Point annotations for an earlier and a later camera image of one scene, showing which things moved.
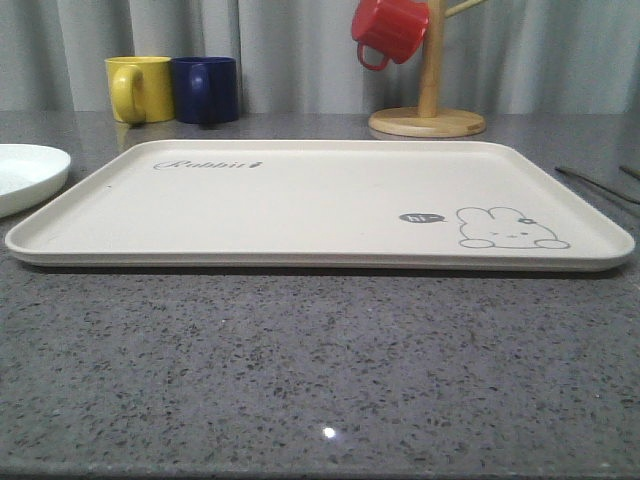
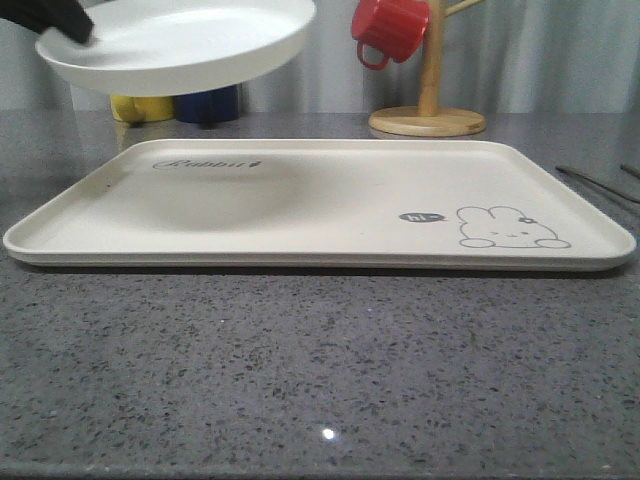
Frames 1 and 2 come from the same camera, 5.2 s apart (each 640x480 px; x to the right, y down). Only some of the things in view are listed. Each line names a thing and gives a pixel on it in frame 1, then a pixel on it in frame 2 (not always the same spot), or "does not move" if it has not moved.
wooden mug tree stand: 429,120 does not move
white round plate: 30,175 -> 178,48
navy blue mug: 206,89 does not move
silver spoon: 634,172 does not move
